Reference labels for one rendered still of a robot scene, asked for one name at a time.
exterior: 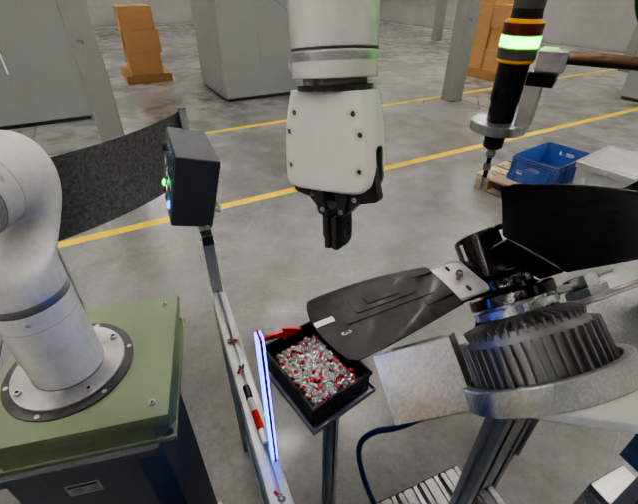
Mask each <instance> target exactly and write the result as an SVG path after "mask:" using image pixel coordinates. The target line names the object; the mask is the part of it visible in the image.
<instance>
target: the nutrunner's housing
mask: <svg viewBox="0 0 638 504"><path fill-rule="evenodd" d="M529 66H530V64H529V65H511V64H503V63H498V67H497V71H496V76H495V80H494V84H493V88H492V92H491V96H490V101H491V102H490V106H489V110H488V114H487V118H486V120H487V121H488V122H491V123H494V124H511V123H512V121H513V118H514V114H515V111H516V107H517V104H518V103H519V101H520V98H521V94H522V91H523V87H524V84H525V80H526V76H527V73H528V69H529ZM504 140H505V138H494V137H488V136H485V137H484V141H483V146H484V147H485V148H486V149H489V150H499V149H501V148H502V147H503V144H504Z"/></svg>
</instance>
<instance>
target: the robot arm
mask: <svg viewBox="0 0 638 504"><path fill-rule="evenodd" d="M275 1H276V2H277V3H278V4H279V5H281V6H282V7H283V8H284V9H285V10H286V11H288V13H289V30H290V48H291V59H290V60H289V63H288V67H289V70H290V72H291V73H292V79H303V85H298V86H297V90H293V91H291V93H290V99H289V105H288V114H287V128H286V163H287V175H288V179H289V181H290V182H291V183H292V184H293V185H295V189H296V190H297V191H299V192H301V193H303V194H305V195H309V196H310V197H311V199H312V200H313V201H314V202H315V204H316V205H317V210H318V212H319V213H320V214H321V215H322V216H323V236H324V240H325V248H331V247H332V248H333V249H334V250H339V249H340V248H341V247H343V246H344V245H346V244H347V243H348V242H349V241H350V239H351V236H352V212H353V211H355V210H356V208H357V207H358V206H359V205H360V204H370V203H376V202H378V201H380V200H381V199H382V198H383V192H382V187H381V183H382V182H383V179H384V174H385V133H384V120H383V112H382V105H381V99H380V94H379V89H378V88H373V83H366V82H367V77H371V76H378V54H379V49H378V48H379V19H380V0H275ZM337 193H338V194H337ZM61 212H62V188H61V182H60V178H59V175H58V172H57V169H56V167H55V165H54V163H53V162H52V160H51V158H50V157H49V156H48V154H47V153H46V152H45V151H44V149H43V148H42V147H41V146H40V145H39V144H37V143H36V142H35V141H33V140H32V139H30V138H29V137H27V136H25V135H22V134H20V133H17V132H13V131H8V130H0V338H1V339H2V341H3V342H4V343H5V345H6V346H7V348H8V349H9V350H10V352H11V353H12V355H13V356H14V358H15V359H16V360H17V364H18V366H17V367H16V369H15V370H14V372H13V374H12V376H11V379H10V382H9V393H10V396H11V398H12V400H13V401H14V403H15V404H17V405H18V406H19V407H20V408H22V409H24V410H26V411H31V412H36V413H47V412H54V411H59V410H62V409H66V408H69V407H72V406H74V405H77V404H79V403H81V402H83V401H85V400H87V399H88V398H90V397H91V396H93V395H94V394H96V393H97V392H99V391H100V390H101V389H102V388H104V387H105V386H106V385H107V384H108V383H109V382H110V381H111V380H112V379H113V378H114V376H115V375H116V374H117V372H118V371H119V369H120V367H121V365H122V363H123V360H124V357H125V346H124V343H123V341H122V339H121V337H120V336H119V335H118V334H117V333H116V332H114V331H113V330H111V329H108V328H104V327H98V326H92V324H91V322H90V320H89V318H88V316H87V314H86V312H85V310H84V308H83V306H82V304H81V302H80V300H79V298H78V296H77V293H76V291H75V289H74V287H73V285H72V283H71V281H70V279H69V277H68V275H67V273H66V271H65V269H64V267H63V265H62V263H61V261H60V258H59V255H58V238H59V231H60V223H61Z"/></svg>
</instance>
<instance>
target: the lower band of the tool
mask: <svg viewBox="0 0 638 504"><path fill-rule="evenodd" d="M505 22H509V23H521V24H542V23H546V21H545V20H544V19H516V18H510V17H509V18H508V19H506V20H505ZM502 35H506V36H514V37H541V36H542V35H539V36H518V35H508V34H503V33H502ZM499 47H500V48H505V49H512V50H536V49H538V48H535V49H516V48H506V47H501V46H499ZM496 60H497V62H499V63H503V64H511V65H529V64H532V63H533V62H534V61H535V60H534V61H508V60H502V59H498V58H496Z"/></svg>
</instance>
